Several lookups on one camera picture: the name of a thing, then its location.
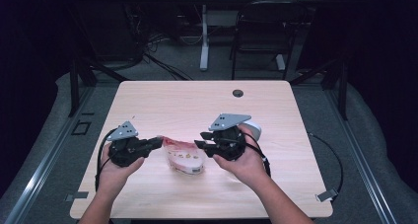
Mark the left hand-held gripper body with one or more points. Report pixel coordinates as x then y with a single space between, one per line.
126 150

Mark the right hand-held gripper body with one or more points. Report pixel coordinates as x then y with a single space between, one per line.
230 143

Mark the red and white refill pouch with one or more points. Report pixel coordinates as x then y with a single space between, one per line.
184 158

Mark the white container with hinged lid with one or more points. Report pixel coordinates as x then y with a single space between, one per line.
255 129

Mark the person's left hand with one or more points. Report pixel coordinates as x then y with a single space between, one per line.
115 176

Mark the person's right hand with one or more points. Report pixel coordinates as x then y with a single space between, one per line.
248 166

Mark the black table grommet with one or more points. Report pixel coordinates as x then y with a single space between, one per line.
238 93

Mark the grey tape strip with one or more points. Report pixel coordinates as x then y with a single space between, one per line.
77 196

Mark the black metal stand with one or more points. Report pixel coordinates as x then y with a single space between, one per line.
74 86
342 92

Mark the white desk leg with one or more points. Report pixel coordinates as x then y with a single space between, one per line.
204 46

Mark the white desk foot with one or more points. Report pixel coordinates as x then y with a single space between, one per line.
280 62

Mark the black folding chair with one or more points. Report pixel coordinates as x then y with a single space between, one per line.
267 30

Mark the dark curtain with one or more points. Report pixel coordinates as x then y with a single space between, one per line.
29 69
384 69

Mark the aluminium floor rail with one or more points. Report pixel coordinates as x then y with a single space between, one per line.
49 158
361 158

